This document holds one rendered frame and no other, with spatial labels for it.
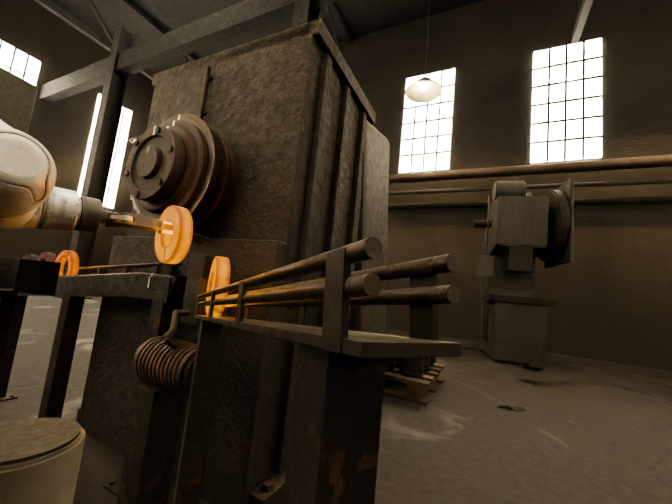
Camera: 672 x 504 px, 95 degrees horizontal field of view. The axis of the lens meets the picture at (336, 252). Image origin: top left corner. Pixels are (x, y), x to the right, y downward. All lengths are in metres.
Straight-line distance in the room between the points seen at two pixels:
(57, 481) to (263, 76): 1.35
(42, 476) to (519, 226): 4.85
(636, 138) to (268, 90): 7.13
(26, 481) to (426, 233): 6.90
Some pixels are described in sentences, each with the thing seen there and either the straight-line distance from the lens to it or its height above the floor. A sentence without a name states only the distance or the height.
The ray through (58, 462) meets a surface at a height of 0.51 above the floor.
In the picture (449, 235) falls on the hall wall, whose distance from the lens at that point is 7.01.
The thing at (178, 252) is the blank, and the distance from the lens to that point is 0.86.
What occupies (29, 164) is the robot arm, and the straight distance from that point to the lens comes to 0.62.
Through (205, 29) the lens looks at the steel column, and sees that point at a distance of 7.27.
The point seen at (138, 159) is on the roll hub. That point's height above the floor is 1.13.
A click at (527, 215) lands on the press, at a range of 4.99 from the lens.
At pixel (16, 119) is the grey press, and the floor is 1.91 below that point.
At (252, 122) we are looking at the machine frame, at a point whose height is 1.36.
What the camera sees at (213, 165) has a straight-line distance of 1.21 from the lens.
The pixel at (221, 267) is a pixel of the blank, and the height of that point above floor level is 0.75.
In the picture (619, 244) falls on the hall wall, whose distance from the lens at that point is 7.25.
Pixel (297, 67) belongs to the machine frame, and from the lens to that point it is 1.40.
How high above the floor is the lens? 0.73
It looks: 7 degrees up
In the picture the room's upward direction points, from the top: 6 degrees clockwise
